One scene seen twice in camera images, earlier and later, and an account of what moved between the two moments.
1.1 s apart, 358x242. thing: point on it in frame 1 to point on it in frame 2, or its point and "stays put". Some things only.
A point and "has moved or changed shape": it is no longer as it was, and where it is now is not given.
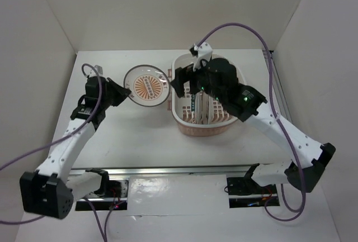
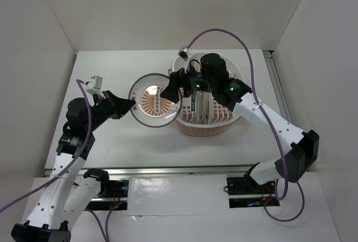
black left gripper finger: (116, 93) to (121, 105)
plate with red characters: (201, 108) stays put
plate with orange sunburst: (149, 85) has moved or changed shape
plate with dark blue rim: (193, 108) stays put
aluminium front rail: (238, 170) stays put
